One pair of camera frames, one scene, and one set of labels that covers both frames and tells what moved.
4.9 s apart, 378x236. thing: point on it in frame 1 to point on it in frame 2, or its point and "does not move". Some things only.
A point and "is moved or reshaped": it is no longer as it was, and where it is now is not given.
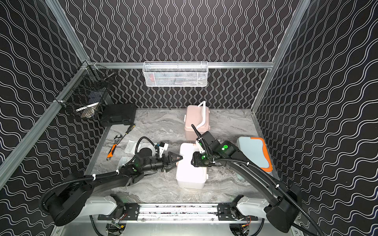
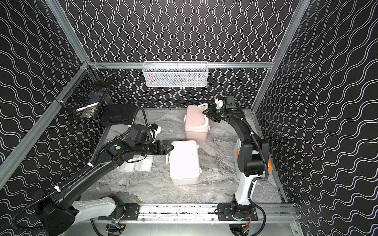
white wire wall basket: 175,73 does not move
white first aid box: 188,175 is moved or reshaped
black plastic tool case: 117,114 does not move
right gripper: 196,161 to 210,113
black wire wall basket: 85,92 does not move
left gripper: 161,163 to 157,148
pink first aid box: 199,116 does not move
